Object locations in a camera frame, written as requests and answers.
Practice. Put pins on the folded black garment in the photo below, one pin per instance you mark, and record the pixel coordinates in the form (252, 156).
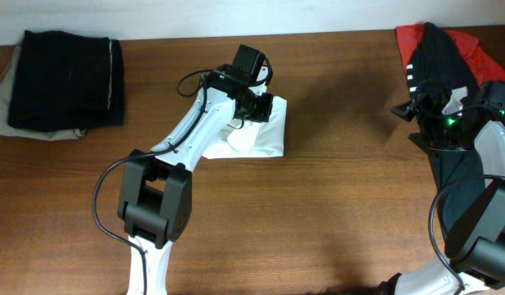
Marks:
(67, 81)

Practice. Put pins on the red and black garment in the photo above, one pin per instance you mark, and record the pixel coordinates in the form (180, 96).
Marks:
(457, 97)

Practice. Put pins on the white graphic t-shirt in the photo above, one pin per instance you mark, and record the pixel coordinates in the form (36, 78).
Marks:
(261, 140)

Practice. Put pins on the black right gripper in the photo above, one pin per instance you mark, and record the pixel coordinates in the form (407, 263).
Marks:
(424, 102)

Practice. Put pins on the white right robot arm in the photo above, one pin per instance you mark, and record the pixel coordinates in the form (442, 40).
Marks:
(466, 222)

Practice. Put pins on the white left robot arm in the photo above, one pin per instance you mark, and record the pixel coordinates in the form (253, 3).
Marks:
(156, 192)

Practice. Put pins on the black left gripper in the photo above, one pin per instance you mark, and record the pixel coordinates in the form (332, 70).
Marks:
(265, 111)

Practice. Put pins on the folded beige garment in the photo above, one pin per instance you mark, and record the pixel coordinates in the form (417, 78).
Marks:
(6, 85)

